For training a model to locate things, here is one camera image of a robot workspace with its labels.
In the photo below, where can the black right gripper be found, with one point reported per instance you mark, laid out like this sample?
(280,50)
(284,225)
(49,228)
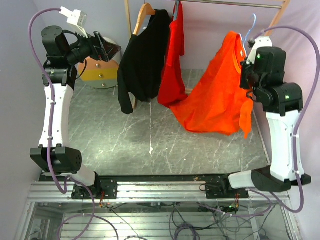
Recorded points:
(243,83)

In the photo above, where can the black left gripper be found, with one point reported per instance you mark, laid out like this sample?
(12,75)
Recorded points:
(109,50)

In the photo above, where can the light blue wire hanger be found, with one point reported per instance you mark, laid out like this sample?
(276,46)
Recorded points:
(245,38)

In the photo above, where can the orange t shirt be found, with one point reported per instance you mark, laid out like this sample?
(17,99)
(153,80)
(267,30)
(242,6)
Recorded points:
(217,104)

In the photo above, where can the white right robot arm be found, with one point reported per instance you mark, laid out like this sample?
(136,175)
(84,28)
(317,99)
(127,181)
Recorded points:
(282,103)

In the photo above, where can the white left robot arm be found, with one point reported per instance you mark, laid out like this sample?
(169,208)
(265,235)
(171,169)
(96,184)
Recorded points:
(54,154)

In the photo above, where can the black t shirt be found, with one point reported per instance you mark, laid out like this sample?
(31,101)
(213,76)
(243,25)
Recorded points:
(140,69)

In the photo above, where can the wooden clothes hanger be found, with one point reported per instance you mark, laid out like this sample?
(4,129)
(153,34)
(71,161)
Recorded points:
(145,10)

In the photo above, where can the red t shirt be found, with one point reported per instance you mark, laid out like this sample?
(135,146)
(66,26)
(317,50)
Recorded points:
(172,89)

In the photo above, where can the teal hanger under red shirt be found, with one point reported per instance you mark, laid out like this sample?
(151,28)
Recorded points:
(176,10)

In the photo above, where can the round pastel drawer cabinet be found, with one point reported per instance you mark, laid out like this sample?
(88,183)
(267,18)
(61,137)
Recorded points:
(100,74)

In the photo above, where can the wooden clothes rack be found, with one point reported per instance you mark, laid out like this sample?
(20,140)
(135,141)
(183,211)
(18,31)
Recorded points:
(280,8)

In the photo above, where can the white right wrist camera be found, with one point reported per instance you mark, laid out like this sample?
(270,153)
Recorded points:
(254,45)

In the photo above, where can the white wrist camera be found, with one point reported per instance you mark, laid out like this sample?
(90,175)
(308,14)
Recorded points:
(76,19)
(254,45)

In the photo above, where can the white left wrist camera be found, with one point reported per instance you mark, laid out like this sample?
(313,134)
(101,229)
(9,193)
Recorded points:
(76,19)

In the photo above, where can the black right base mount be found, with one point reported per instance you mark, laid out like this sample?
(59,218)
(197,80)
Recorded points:
(222,190)

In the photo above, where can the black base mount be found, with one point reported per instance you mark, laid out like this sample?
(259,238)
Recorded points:
(106,189)
(222,190)

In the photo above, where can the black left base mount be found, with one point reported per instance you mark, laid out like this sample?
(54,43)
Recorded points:
(106,189)

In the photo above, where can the aluminium rail frame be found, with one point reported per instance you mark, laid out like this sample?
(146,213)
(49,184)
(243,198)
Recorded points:
(125,192)

